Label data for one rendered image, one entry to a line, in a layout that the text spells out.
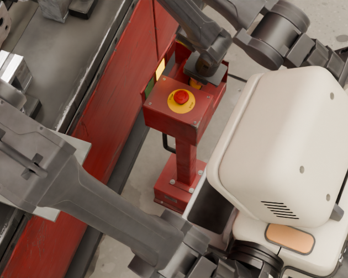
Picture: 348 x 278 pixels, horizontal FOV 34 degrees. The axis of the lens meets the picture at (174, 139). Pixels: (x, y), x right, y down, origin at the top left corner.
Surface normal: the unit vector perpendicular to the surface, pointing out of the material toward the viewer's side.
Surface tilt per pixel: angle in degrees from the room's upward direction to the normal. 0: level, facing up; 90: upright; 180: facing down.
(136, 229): 73
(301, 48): 42
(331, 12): 0
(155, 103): 0
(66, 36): 0
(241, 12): 22
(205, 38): 58
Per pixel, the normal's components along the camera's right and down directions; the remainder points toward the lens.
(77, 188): 0.74, 0.40
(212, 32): 0.56, 0.34
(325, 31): -0.02, -0.43
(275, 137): -0.63, -0.57
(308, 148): 0.65, -0.01
